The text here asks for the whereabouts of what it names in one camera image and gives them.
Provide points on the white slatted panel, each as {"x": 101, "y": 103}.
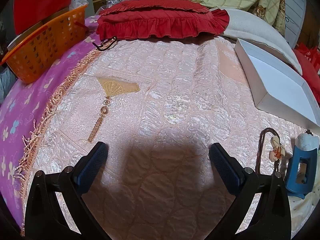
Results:
{"x": 295, "y": 10}

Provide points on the light blue fluffy scrunchie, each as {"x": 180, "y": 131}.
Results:
{"x": 306, "y": 141}

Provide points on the orange plastic basket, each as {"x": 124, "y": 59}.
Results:
{"x": 42, "y": 47}

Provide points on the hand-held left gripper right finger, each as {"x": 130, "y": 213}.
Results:
{"x": 225, "y": 170}

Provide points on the purple floral bed sheet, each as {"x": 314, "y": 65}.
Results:
{"x": 20, "y": 110}

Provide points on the pink quilted bedspread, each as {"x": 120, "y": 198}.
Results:
{"x": 175, "y": 92}

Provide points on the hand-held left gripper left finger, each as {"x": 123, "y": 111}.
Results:
{"x": 91, "y": 166}

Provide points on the red flat board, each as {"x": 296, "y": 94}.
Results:
{"x": 40, "y": 2}

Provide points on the red shopping bag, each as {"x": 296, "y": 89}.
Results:
{"x": 306, "y": 48}

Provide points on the clear plastic bag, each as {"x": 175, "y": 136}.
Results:
{"x": 78, "y": 3}

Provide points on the white cardboard box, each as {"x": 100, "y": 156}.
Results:
{"x": 275, "y": 80}

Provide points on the cream fleece pillow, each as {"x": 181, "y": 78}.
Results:
{"x": 252, "y": 27}

